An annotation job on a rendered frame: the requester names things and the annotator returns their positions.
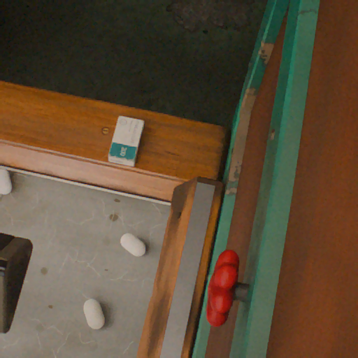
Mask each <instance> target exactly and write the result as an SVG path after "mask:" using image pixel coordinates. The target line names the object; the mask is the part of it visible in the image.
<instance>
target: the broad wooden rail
mask: <svg viewBox="0 0 358 358"><path fill-rule="evenodd" d="M119 116H122V117H128V118H132V119H136V120H142V121H144V130H143V135H142V138H141V144H140V147H138V153H137V156H136V162H135V165H134V166H127V165H124V164H118V163H114V162H110V161H109V160H108V154H109V151H110V145H111V143H112V139H113V134H114V131H115V129H116V125H117V121H118V117H119ZM230 135H231V131H230V129H229V128H228V127H223V126H220V125H216V124H209V123H205V122H199V121H195V120H188V119H185V118H181V117H178V116H174V115H167V114H164V113H157V112H154V111H150V110H143V109H140V108H133V107H129V106H123V105H119V104H115V103H108V102H105V101H99V100H94V99H88V98H85V97H81V96H74V95H71V94H65V93H61V92H54V91H51V90H47V89H41V88H37V87H31V86H27V85H21V84H17V83H12V82H8V81H3V80H0V166H6V167H9V168H13V169H19V170H22V171H25V172H29V173H35V174H39V175H42V176H49V177H52V178H59V179H62V180H68V181H72V182H79V184H83V185H89V186H93V187H99V188H103V189H109V190H113V191H117V192H123V194H130V195H134V196H140V197H144V198H148V199H154V200H158V201H165V202H168V203H170V202H171V201H172V198H173V191H174V188H175V187H177V186H179V185H181V184H183V183H185V182H186V181H188V180H190V179H193V178H195V177H198V176H199V177H204V178H210V179H214V180H220V181H221V180H222V174H223V169H224V166H225V162H226V158H227V151H228V147H229V139H230Z"/></svg>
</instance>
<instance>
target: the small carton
mask: <svg viewBox="0 0 358 358"><path fill-rule="evenodd" d="M143 130H144V121H142V120H136V119H132V118H128V117H122V116H119V117H118V121H117V125H116V129H115V131H114V134H113V139H112V143H111V145H110V151H109V154H108V160H109V161H110V162H114V163H118V164H124V165H127V166H134V165H135V162H136V156H137V153H138V147H140V144H141V138H142V135H143Z"/></svg>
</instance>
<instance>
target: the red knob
mask: <svg viewBox="0 0 358 358"><path fill-rule="evenodd" d="M238 266H239V257H238V255H237V254H236V251H234V250H232V249H230V250H224V251H222V253H221V254H220V256H219V258H218V260H217V261H216V262H215V268H214V271H213V274H212V276H211V278H210V282H209V285H208V300H207V304H206V319H207V321H208V323H209V324H210V325H212V326H214V327H221V326H222V324H224V323H225V322H226V321H227V319H228V316H229V311H230V308H231V307H232V303H233V299H235V300H238V301H245V299H246V296H247V292H248V288H249V284H247V283H242V282H237V281H238Z"/></svg>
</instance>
